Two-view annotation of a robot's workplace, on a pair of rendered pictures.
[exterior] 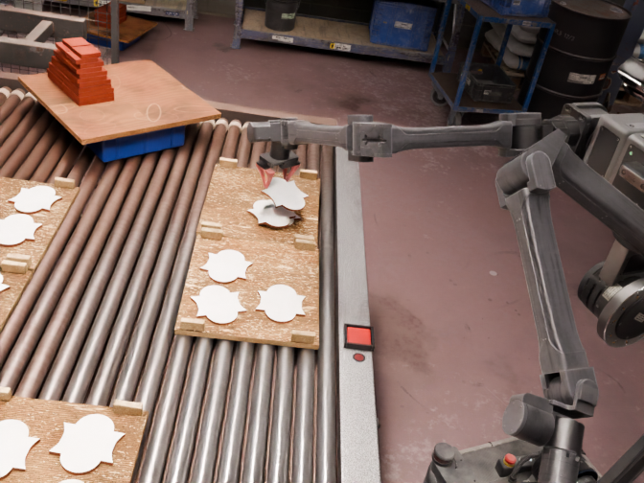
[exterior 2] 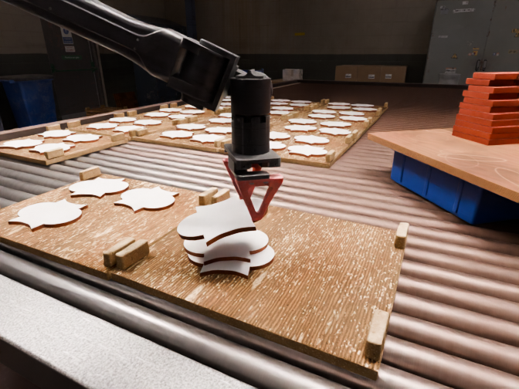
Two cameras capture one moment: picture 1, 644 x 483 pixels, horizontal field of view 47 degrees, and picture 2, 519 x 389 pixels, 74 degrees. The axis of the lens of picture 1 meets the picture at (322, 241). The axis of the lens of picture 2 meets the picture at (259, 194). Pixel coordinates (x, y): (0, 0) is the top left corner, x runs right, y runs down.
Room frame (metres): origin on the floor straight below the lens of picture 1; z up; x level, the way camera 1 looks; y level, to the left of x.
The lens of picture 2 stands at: (2.19, -0.25, 1.26)
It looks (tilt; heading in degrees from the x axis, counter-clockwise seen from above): 22 degrees down; 122
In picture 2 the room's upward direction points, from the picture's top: straight up
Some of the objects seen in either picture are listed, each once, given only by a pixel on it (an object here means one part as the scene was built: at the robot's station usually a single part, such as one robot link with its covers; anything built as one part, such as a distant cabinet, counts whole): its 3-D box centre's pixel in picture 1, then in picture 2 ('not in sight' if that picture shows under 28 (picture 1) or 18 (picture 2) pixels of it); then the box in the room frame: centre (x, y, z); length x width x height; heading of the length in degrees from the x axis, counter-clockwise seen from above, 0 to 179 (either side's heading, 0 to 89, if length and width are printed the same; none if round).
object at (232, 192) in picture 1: (263, 204); (273, 254); (1.94, 0.20, 0.93); 0.41 x 0.35 x 0.02; 5
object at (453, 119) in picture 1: (482, 57); not in sight; (5.18, -0.89, 0.46); 0.79 x 0.62 x 0.91; 9
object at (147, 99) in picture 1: (119, 97); (511, 152); (2.29, 0.77, 1.03); 0.50 x 0.50 x 0.02; 45
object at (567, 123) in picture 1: (560, 132); not in sight; (1.67, -0.52, 1.45); 0.09 x 0.08 x 0.12; 29
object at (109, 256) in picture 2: (305, 244); (120, 252); (1.73, 0.04, 0.95); 0.06 x 0.02 x 0.03; 96
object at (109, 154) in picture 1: (124, 122); (479, 175); (2.23, 0.74, 0.97); 0.31 x 0.31 x 0.10; 45
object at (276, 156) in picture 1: (280, 149); (250, 137); (1.91, 0.17, 1.14); 0.10 x 0.07 x 0.07; 137
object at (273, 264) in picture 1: (253, 287); (103, 211); (1.52, 0.16, 0.93); 0.41 x 0.35 x 0.02; 6
